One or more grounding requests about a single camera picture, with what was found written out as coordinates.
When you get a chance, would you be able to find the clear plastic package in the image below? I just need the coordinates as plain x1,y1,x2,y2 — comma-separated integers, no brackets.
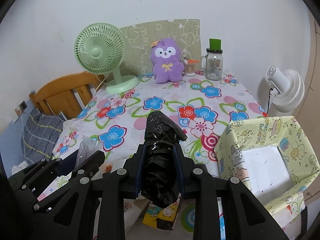
75,136,100,167

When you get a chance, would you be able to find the grey plaid pillow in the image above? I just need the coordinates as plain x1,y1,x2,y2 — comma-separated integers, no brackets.
21,108,66,165

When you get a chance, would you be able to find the yellow cartoon book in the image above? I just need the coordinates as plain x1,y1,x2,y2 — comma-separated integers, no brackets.
142,195,181,231

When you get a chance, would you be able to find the black fan power cable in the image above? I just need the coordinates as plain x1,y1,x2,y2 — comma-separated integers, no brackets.
266,86,274,116

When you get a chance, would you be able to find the white standing fan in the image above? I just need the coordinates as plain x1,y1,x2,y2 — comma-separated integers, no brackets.
258,65,305,116

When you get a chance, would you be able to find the green cup on jar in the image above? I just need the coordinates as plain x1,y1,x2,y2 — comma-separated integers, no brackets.
209,38,221,50

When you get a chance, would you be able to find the toothpick jar orange lid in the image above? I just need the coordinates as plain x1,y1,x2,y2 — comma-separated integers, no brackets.
183,57,199,76

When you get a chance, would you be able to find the wooden chair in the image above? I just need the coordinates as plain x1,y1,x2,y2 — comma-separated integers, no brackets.
29,72,104,119

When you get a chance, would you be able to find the floral tablecloth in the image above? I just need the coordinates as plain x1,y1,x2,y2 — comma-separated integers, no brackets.
37,72,270,240

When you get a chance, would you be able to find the yellow cartoon storage box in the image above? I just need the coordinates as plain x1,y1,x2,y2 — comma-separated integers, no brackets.
215,116,319,228

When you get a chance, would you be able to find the green desk fan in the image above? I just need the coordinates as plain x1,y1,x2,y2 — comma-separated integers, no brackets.
74,23,139,95

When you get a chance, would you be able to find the black plastic bag roll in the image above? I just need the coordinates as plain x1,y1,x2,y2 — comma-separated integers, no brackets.
140,111,187,209

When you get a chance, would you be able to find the purple plush toy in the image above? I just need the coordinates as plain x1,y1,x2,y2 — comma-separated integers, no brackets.
150,38,184,84

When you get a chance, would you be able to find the green cartoon paper board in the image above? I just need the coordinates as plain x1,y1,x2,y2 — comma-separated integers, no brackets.
120,19,201,76

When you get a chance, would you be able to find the glass mason jar mug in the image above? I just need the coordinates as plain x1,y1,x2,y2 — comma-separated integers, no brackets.
200,48,223,81

